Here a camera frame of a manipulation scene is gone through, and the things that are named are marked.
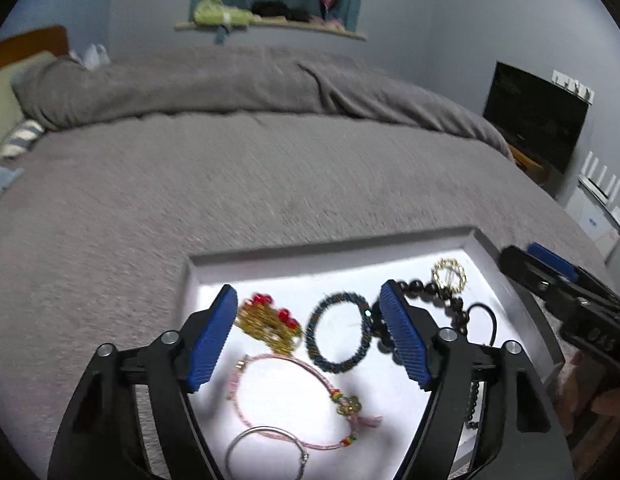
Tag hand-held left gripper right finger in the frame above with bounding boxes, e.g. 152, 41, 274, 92
379, 280, 576, 480

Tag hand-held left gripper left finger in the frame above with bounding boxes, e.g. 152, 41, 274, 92
47, 284, 239, 480

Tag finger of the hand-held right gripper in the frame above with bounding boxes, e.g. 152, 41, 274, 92
500, 245, 591, 321
527, 242, 620, 303

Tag gold necklace with red beads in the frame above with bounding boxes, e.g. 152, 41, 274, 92
234, 292, 305, 356

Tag black hair tie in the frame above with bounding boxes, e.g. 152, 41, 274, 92
462, 301, 498, 348

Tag gold round brooch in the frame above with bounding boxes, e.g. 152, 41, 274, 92
431, 258, 467, 292

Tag white cardboard tray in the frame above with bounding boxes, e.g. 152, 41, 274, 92
180, 226, 566, 480

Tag blue beaded bracelet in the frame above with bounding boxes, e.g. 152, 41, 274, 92
305, 291, 375, 375

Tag pink cord bracelet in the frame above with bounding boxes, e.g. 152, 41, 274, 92
226, 353, 383, 451

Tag silver bangle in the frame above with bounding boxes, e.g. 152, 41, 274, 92
226, 426, 311, 480

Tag person's right hand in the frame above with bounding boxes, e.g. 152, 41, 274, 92
555, 352, 620, 441

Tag white box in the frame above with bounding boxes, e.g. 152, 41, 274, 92
565, 190, 620, 256

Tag white router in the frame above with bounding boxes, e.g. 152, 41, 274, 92
577, 151, 620, 221

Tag wooden television stand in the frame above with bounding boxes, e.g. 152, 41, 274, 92
507, 145, 551, 186

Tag grey bed blanket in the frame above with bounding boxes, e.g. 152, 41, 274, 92
0, 110, 606, 480

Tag black television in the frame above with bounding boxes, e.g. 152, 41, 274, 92
482, 61, 590, 173

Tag grey rumpled duvet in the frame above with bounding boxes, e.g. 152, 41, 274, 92
12, 45, 516, 161

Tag striped pillow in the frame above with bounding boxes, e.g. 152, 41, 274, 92
0, 119, 45, 161

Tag white bag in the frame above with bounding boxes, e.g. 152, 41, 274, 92
70, 43, 110, 71

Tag green pillow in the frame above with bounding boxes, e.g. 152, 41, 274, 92
0, 51, 55, 161

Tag window sill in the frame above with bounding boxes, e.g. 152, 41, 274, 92
175, 15, 367, 42

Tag green cloth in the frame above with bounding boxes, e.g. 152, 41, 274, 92
191, 0, 253, 27

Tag black cloth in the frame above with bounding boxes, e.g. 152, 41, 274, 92
251, 0, 311, 23

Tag wooden headboard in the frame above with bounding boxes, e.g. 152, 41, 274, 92
0, 26, 70, 76

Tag white wall sockets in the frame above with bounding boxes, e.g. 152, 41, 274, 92
551, 70, 595, 103

